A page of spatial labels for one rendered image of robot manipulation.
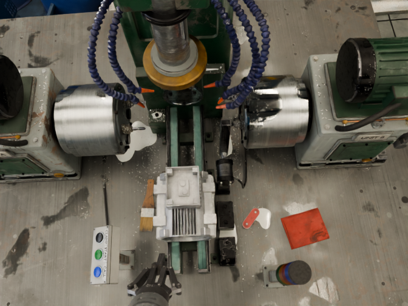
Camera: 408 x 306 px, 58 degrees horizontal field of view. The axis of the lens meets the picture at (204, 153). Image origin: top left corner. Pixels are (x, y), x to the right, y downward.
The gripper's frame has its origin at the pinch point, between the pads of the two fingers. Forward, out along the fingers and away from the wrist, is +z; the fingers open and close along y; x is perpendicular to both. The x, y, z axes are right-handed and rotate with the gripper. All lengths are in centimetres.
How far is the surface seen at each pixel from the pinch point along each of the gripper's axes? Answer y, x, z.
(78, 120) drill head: 27, -37, 25
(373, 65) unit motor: -58, -51, 8
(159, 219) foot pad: 2.0, -6.6, 16.2
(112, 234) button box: 16.3, -2.6, 14.7
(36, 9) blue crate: 111, -107, 198
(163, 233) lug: 0.5, -3.5, 12.5
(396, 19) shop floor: -153, -91, 188
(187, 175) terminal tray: -7.1, -19.7, 19.0
